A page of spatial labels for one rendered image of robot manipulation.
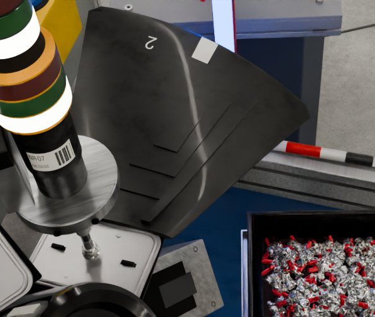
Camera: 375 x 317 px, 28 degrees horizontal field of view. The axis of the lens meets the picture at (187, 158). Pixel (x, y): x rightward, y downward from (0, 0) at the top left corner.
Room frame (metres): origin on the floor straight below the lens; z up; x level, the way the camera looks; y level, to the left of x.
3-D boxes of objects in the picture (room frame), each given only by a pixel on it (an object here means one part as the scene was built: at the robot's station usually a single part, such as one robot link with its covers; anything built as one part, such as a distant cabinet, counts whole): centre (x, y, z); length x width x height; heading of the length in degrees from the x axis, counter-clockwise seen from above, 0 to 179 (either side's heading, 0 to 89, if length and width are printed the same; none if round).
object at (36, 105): (0.28, 0.08, 1.38); 0.04 x 0.04 x 0.01
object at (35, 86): (0.28, 0.08, 1.40); 0.04 x 0.04 x 0.01
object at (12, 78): (0.28, 0.08, 1.38); 0.04 x 0.04 x 0.05
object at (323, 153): (0.57, -0.17, 0.87); 0.14 x 0.01 x 0.01; 67
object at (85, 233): (0.28, 0.08, 1.22); 0.01 x 0.01 x 0.05
